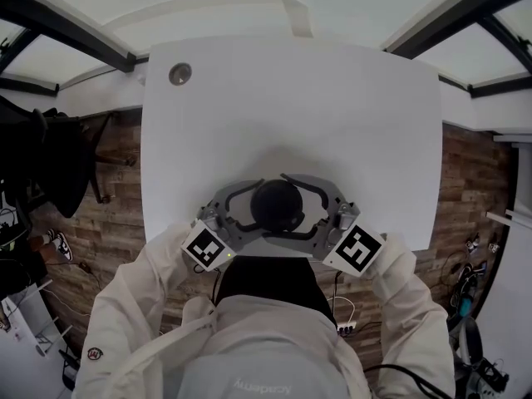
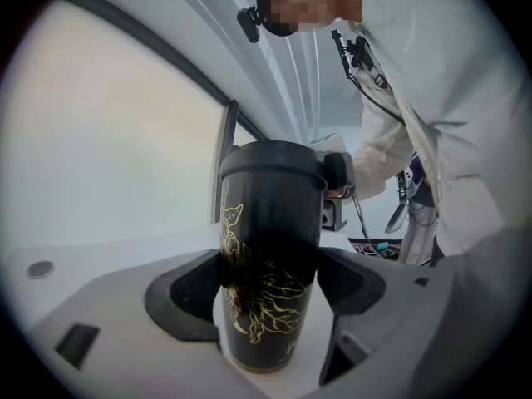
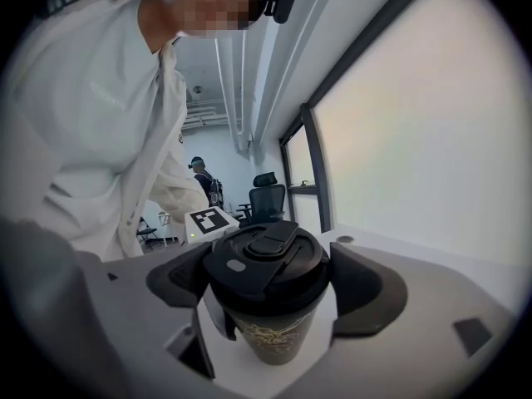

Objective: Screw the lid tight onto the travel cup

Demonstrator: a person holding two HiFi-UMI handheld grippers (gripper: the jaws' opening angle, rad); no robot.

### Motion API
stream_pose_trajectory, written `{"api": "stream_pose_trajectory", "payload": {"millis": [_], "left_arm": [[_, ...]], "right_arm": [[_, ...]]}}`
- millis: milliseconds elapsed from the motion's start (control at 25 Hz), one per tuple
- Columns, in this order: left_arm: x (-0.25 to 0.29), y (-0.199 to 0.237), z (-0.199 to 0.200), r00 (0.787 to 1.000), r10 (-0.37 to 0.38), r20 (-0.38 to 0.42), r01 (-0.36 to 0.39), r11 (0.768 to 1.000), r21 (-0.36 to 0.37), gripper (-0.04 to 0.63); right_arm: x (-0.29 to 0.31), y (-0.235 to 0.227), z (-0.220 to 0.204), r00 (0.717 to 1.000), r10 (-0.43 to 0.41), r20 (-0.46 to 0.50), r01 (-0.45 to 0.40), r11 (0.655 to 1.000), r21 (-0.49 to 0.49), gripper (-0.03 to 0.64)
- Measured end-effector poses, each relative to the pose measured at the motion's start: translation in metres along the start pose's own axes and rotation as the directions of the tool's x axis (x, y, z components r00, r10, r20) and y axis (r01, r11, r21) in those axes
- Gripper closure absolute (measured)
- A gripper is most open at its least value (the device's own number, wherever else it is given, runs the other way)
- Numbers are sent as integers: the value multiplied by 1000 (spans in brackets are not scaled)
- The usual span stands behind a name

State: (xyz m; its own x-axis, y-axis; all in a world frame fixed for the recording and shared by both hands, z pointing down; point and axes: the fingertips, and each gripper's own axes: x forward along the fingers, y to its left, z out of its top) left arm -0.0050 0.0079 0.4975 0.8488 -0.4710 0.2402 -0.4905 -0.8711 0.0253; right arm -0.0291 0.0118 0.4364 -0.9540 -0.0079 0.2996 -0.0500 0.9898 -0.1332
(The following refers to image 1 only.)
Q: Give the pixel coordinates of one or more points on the person's right forearm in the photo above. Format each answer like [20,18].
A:
[407,281]

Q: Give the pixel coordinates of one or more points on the black office chair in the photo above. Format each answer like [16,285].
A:
[62,160]

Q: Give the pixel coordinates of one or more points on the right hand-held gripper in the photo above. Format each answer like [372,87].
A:
[357,247]

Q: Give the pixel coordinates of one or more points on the round grey table grommet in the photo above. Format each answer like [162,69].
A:
[180,74]

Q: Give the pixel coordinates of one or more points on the black framed window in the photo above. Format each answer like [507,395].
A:
[469,60]
[50,56]

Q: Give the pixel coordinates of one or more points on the small black white device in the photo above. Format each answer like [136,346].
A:
[493,243]
[472,241]

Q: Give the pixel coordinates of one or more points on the person's left forearm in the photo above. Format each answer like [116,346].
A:
[145,264]

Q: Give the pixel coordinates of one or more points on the white power strip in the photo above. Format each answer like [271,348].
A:
[347,328]

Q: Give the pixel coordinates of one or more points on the small blue device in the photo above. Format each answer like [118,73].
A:
[465,306]

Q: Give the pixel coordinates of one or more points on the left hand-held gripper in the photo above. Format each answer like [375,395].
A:
[205,245]

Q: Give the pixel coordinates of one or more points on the person's legs black trousers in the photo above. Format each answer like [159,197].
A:
[270,277]

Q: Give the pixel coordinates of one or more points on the white side desk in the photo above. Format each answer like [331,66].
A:
[524,181]

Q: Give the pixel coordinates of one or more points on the person's torso white jacket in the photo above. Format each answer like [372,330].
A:
[266,347]

